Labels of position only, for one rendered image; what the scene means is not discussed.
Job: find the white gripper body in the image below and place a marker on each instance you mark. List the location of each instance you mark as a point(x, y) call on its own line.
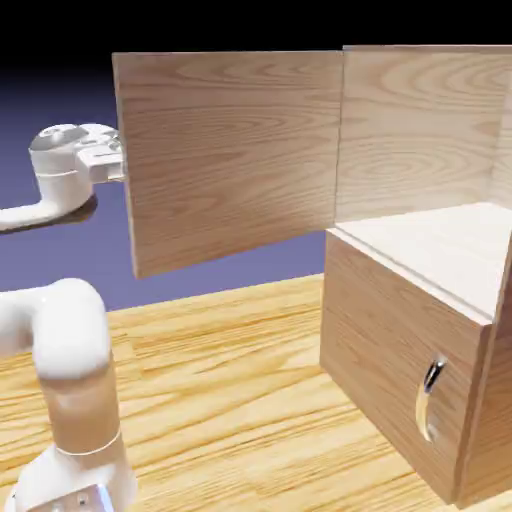
point(102, 162)

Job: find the wide light wood cabinet door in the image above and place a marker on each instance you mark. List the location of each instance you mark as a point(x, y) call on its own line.
point(228, 160)

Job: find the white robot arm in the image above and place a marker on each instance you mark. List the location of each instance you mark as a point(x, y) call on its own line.
point(72, 336)

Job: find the light wood cabinet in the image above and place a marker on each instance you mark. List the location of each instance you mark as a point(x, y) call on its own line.
point(416, 160)

